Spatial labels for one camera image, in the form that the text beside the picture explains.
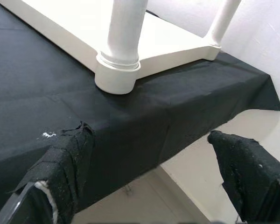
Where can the white plastic children table top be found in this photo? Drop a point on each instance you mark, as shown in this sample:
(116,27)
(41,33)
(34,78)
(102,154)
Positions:
(165,42)

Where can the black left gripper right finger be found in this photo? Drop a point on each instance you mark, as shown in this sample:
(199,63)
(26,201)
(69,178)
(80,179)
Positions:
(247,175)

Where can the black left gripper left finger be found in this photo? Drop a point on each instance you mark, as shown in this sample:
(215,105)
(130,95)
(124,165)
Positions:
(65,163)

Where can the black tablecloth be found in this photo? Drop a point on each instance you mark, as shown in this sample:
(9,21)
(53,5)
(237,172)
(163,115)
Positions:
(49,81)

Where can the grey metal folding table frame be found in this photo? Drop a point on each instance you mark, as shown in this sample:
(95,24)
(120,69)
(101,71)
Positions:
(128,189)

